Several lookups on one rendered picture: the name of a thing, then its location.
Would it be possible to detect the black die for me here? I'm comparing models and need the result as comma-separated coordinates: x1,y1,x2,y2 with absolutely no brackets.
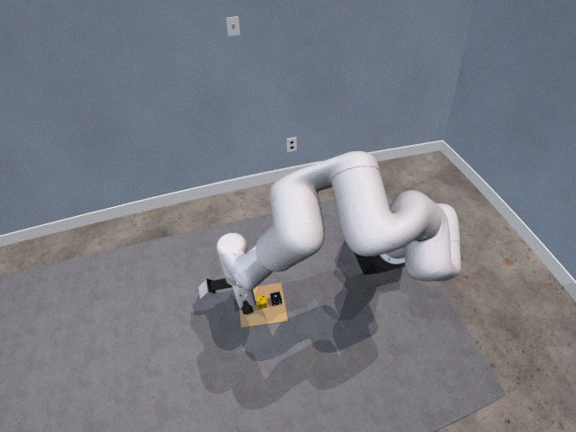
270,292,282,306

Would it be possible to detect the tan flat mat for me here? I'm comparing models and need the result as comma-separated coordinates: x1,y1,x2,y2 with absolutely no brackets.
239,283,288,328

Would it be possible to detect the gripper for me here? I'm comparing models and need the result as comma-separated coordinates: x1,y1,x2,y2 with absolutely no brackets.
227,282,256,315

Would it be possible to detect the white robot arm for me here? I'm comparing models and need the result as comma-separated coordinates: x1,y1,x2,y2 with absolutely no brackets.
199,151,461,301

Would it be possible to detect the yellow die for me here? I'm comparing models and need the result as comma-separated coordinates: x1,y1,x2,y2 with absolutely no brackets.
256,295,267,309

